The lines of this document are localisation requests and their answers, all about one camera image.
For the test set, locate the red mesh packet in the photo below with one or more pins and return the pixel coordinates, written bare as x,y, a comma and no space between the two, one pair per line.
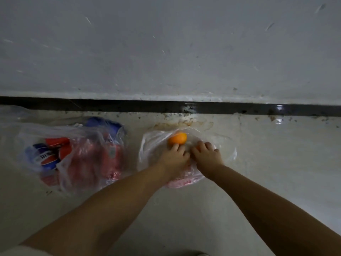
183,179

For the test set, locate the orange fruit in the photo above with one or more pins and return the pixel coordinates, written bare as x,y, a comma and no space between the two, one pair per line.
178,138

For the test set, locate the person's right fingers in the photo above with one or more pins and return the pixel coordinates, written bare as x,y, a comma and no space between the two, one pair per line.
205,147

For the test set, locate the person's left hand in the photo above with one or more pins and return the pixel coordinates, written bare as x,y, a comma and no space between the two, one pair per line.
174,162

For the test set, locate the person's right forearm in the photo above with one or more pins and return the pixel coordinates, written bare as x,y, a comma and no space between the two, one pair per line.
266,213

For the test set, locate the small clear plastic bag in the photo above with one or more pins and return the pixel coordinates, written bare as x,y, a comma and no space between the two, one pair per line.
151,146

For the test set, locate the person's left forearm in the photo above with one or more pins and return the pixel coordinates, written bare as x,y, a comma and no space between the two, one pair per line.
106,207

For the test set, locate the person's right hand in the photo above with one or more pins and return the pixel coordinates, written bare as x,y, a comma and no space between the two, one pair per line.
209,161

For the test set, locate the large clear plastic bag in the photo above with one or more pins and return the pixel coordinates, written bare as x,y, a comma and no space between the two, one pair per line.
80,162

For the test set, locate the person's left fingers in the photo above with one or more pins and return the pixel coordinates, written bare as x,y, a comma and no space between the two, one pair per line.
179,150

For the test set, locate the blue white red snack packet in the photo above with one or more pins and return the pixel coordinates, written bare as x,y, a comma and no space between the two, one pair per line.
46,157

